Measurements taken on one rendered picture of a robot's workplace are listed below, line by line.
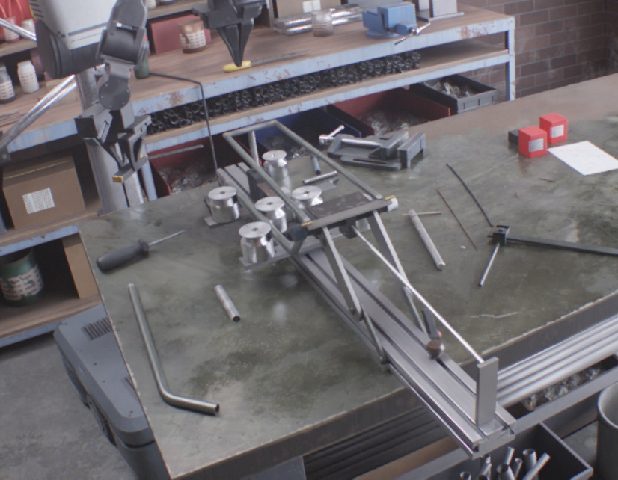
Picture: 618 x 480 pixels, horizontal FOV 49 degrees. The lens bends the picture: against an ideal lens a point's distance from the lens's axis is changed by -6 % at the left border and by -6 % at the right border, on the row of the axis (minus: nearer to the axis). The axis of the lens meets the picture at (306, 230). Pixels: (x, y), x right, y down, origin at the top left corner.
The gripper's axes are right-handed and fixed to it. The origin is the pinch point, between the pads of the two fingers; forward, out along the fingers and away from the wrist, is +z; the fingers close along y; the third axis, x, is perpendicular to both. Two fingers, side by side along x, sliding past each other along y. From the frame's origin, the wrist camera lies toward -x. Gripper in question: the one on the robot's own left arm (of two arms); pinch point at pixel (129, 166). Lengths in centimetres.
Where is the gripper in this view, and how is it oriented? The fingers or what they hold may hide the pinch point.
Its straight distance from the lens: 141.4
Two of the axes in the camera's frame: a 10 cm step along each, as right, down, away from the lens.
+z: 1.2, 8.7, 4.7
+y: 9.5, 0.5, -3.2
